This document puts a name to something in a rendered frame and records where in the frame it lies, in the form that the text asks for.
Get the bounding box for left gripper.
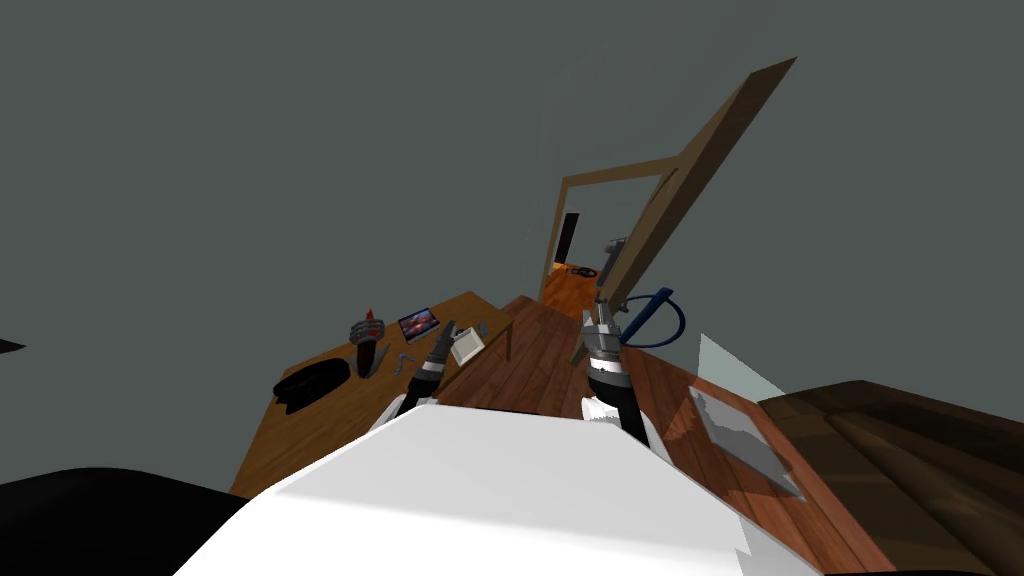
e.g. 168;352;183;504
427;320;459;367

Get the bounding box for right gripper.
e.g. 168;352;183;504
581;299;623;356

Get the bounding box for open laptop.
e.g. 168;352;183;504
396;307;443;345

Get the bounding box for brown wooden desk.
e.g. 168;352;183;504
230;291;515;499

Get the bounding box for black hat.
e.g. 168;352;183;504
271;356;353;415

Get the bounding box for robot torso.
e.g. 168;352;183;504
171;402;827;576

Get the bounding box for brown wooden door leaf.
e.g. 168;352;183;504
570;55;798;368

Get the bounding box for dark brown sofa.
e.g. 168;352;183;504
756;379;1024;576

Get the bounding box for blue curved door handle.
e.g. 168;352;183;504
617;287;688;350

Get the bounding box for grey door handle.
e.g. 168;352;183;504
601;237;630;289

